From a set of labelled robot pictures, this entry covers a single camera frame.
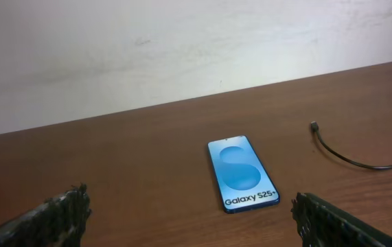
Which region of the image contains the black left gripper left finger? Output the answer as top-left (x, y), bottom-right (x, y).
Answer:
top-left (0, 184), bottom-right (91, 247)

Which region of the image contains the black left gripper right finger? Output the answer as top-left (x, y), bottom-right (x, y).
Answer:
top-left (291, 193), bottom-right (392, 247)

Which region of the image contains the blue Galaxy smartphone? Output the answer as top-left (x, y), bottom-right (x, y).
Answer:
top-left (207, 135), bottom-right (281, 213)

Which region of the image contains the black charger cable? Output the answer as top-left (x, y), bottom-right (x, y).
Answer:
top-left (310, 121), bottom-right (392, 171)

